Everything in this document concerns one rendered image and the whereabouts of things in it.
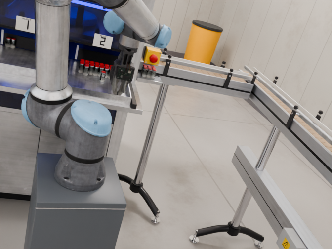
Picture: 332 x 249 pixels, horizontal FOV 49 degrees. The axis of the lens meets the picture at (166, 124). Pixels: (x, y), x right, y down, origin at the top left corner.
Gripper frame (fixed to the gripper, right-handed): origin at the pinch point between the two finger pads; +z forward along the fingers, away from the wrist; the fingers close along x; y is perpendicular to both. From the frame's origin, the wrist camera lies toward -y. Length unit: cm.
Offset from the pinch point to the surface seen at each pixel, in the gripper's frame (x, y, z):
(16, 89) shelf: -36.6, 3.8, 4.1
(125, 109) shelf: 4.2, 3.9, 4.5
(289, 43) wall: 219, -257, 1
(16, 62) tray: -41.7, -24.1, 3.6
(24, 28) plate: -41, -36, -8
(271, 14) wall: 212, -312, -21
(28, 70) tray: -34.7, -10.2, 1.3
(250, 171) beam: 85, -22, 40
